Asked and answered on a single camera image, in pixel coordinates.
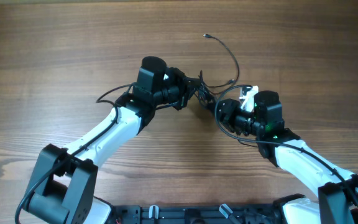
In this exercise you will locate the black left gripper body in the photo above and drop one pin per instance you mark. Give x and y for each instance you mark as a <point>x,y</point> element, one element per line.
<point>176,78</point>

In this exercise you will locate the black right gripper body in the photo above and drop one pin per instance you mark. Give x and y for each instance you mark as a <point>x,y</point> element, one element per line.
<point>232,111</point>

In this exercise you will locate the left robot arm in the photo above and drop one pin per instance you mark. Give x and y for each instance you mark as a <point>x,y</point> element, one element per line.
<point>61,187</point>

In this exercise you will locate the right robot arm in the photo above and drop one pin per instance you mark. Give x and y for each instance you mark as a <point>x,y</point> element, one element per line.
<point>260,115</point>

